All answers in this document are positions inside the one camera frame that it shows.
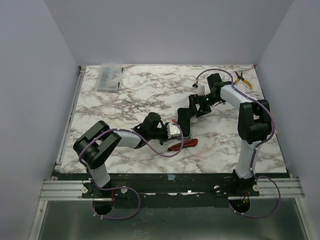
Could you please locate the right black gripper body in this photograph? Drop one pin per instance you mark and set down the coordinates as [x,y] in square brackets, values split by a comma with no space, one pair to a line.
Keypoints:
[194,105]

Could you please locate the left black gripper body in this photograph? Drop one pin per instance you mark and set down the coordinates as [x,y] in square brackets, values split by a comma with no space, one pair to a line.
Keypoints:
[152,128]

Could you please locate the red black utility knife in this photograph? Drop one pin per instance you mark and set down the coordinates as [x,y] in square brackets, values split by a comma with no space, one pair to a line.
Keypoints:
[186,144]

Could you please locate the black grey umbrella case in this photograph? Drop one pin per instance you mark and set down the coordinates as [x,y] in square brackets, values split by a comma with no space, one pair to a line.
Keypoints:
[184,116]

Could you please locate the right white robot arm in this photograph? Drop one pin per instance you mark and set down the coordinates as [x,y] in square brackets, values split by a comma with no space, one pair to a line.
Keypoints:
[254,125]

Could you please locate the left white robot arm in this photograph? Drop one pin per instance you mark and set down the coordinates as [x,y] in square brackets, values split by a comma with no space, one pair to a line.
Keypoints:
[97,144]

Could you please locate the clear plastic parts box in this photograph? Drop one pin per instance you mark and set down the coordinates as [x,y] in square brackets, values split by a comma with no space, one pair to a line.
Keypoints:
[109,77]

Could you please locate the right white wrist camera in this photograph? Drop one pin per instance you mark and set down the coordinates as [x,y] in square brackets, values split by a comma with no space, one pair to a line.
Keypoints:
[200,89]

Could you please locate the yellow handled pliers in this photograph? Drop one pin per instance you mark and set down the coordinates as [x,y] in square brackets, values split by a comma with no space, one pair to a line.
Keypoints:
[241,78]

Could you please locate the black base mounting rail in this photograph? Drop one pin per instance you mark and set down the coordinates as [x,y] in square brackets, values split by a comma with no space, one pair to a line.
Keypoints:
[177,190]

